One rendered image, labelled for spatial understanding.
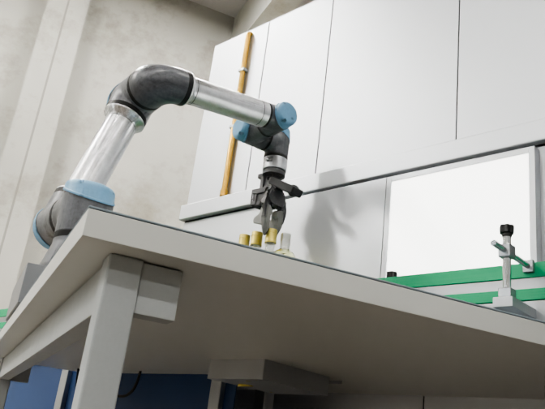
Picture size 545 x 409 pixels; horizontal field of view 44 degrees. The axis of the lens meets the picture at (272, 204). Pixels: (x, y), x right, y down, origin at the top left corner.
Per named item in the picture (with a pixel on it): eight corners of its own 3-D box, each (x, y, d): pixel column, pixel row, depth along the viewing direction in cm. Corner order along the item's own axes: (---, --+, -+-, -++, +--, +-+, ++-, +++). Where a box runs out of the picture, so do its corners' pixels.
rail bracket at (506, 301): (542, 349, 133) (540, 240, 141) (505, 330, 122) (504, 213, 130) (519, 349, 136) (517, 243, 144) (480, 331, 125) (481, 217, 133)
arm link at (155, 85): (150, 44, 170) (299, 98, 199) (130, 62, 179) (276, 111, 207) (148, 85, 167) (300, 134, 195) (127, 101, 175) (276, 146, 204)
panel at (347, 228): (542, 281, 157) (539, 149, 169) (537, 278, 155) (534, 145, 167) (260, 304, 216) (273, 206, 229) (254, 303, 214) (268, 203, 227)
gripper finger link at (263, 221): (253, 237, 204) (260, 210, 208) (268, 234, 200) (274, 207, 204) (246, 232, 202) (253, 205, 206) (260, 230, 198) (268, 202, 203)
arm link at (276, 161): (292, 161, 212) (275, 152, 207) (290, 175, 211) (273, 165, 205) (274, 166, 217) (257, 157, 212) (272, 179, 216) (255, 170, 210)
